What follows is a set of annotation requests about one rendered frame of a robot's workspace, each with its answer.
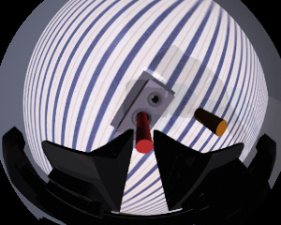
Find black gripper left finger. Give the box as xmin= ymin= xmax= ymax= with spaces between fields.
xmin=41 ymin=128 xmax=134 ymax=213

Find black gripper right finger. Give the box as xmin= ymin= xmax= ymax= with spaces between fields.
xmin=152 ymin=130 xmax=244 ymax=210

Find red peg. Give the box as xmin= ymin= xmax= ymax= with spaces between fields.
xmin=136 ymin=112 xmax=153 ymax=154

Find orange-brown cylinder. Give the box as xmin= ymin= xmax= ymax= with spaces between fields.
xmin=194 ymin=108 xmax=227 ymax=136

